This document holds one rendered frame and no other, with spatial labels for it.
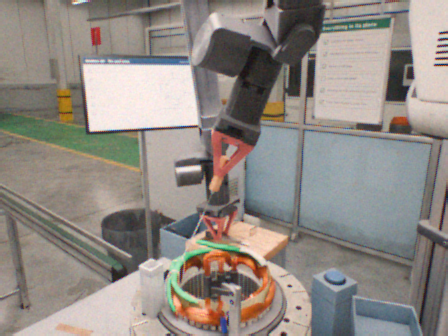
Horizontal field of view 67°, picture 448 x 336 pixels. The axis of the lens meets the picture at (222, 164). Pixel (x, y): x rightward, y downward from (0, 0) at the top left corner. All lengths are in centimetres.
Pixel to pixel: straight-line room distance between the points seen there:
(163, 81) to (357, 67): 160
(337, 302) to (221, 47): 60
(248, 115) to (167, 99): 114
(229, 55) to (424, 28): 44
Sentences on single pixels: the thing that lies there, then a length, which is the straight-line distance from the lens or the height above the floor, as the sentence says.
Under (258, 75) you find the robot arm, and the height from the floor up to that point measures 148.
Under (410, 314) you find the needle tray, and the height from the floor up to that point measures 105.
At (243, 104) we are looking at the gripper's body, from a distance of 50.
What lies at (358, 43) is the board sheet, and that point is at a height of 170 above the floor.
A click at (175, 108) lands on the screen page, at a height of 133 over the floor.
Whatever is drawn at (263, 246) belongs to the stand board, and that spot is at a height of 107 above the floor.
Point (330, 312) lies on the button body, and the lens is 86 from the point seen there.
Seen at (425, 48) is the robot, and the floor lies 153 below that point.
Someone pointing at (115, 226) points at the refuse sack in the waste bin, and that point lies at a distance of 251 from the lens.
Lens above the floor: 149
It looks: 15 degrees down
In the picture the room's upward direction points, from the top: straight up
